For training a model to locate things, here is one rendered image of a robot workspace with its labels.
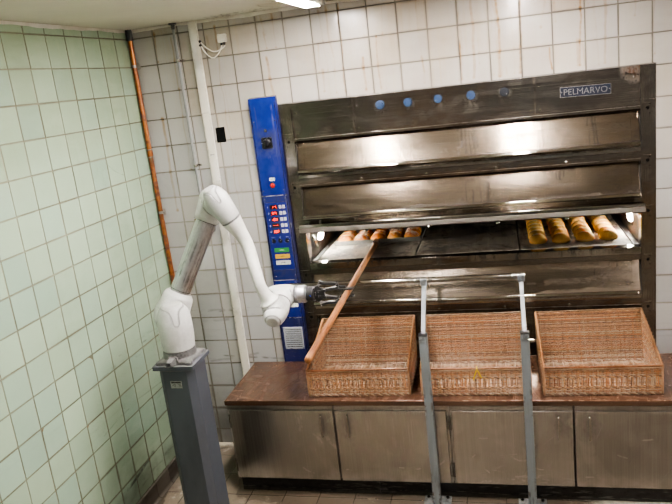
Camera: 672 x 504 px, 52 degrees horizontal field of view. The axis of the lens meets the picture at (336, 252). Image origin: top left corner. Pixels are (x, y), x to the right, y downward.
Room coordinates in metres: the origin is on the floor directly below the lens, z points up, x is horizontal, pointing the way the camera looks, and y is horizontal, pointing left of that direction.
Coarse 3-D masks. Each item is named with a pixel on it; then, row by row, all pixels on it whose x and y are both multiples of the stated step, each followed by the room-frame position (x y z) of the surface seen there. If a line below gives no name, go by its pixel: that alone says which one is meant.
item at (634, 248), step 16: (400, 256) 3.79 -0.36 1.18; (416, 256) 3.75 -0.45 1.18; (432, 256) 3.71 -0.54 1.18; (448, 256) 3.67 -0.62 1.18; (464, 256) 3.65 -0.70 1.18; (480, 256) 3.63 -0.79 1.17; (496, 256) 3.61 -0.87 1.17; (512, 256) 3.59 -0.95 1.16; (528, 256) 3.57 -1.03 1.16; (544, 256) 3.54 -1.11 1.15; (560, 256) 3.52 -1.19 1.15; (576, 256) 3.50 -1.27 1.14
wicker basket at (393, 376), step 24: (336, 336) 3.78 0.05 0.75; (360, 336) 3.75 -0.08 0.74; (384, 336) 3.71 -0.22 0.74; (408, 336) 3.68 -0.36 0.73; (312, 360) 3.47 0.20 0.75; (336, 360) 3.74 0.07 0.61; (360, 360) 3.71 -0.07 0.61; (384, 360) 3.67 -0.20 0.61; (408, 360) 3.31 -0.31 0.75; (312, 384) 3.44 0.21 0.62; (336, 384) 3.34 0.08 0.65; (360, 384) 3.43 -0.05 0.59; (384, 384) 3.39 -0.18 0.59; (408, 384) 3.25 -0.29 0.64
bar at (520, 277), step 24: (528, 336) 2.99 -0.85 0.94; (528, 360) 2.99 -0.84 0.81; (528, 384) 3.00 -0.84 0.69; (432, 408) 3.11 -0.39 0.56; (528, 408) 3.00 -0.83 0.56; (432, 432) 3.11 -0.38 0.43; (528, 432) 3.00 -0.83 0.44; (432, 456) 3.12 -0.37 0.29; (528, 456) 3.00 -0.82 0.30; (432, 480) 3.12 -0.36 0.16; (528, 480) 3.00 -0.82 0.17
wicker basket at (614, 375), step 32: (544, 320) 3.50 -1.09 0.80; (576, 320) 3.46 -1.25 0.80; (608, 320) 3.42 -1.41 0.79; (640, 320) 3.39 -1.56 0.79; (544, 352) 3.46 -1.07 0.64; (576, 352) 3.42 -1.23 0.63; (608, 352) 3.38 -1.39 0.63; (640, 352) 3.35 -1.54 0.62; (544, 384) 3.07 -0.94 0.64; (576, 384) 3.14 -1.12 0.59; (608, 384) 3.01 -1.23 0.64; (640, 384) 3.06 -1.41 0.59
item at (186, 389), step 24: (168, 384) 3.00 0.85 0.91; (192, 384) 2.98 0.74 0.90; (168, 408) 3.01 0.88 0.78; (192, 408) 2.97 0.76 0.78; (192, 432) 2.98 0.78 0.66; (216, 432) 3.10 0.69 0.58; (192, 456) 2.98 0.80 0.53; (216, 456) 3.06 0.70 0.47; (192, 480) 2.99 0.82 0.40; (216, 480) 3.02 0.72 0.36
